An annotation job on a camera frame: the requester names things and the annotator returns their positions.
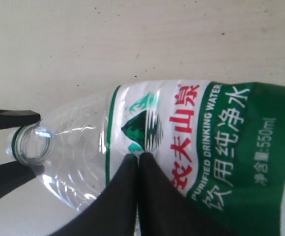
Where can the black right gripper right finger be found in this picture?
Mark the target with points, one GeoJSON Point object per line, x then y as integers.
{"type": "Point", "coordinates": [163, 211]}

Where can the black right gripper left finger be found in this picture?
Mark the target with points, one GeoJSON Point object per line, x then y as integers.
{"type": "Point", "coordinates": [114, 212]}

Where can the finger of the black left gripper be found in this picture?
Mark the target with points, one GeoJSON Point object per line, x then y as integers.
{"type": "Point", "coordinates": [12, 118]}
{"type": "Point", "coordinates": [13, 175]}

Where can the clear plastic water bottle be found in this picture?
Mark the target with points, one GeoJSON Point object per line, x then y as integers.
{"type": "Point", "coordinates": [222, 146]}

